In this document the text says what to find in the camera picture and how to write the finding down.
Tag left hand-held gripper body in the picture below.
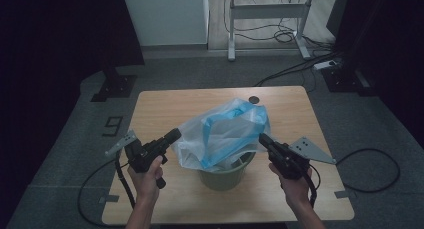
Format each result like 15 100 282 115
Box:
104 129 170 190

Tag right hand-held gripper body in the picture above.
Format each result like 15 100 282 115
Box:
268 136 337 181

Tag white bag with blue drawstring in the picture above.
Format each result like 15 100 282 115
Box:
171 97 272 173

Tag green plastic bin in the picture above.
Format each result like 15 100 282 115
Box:
198 151 257 192

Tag person's left hand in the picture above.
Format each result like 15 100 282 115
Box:
127 155 165 203

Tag person's right hand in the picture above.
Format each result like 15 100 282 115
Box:
268 163 313 207

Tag grey tape strip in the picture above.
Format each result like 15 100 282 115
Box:
333 189 356 200
98 194 120 204

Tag black stand base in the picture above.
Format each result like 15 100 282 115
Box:
90 66 138 103
321 64 378 97

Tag white power strip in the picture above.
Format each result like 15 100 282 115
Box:
313 59 339 71

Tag white cabinet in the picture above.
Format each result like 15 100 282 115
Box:
120 0 210 47

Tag dark curtain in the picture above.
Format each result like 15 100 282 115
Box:
0 0 145 220
325 0 424 150

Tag left hand-held gripper black cable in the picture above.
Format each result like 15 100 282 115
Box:
77 151 137 229

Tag hand-held gripper black cable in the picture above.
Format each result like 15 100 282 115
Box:
304 148 401 209
77 151 137 229

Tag long black floor cable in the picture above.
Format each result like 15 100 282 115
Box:
254 51 338 88

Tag tangled black floor cables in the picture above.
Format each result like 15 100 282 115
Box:
222 0 336 53

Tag right hand-held gripper black cable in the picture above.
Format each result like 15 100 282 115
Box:
304 148 401 209

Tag white metal desk frame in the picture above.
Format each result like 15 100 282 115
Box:
223 0 316 62

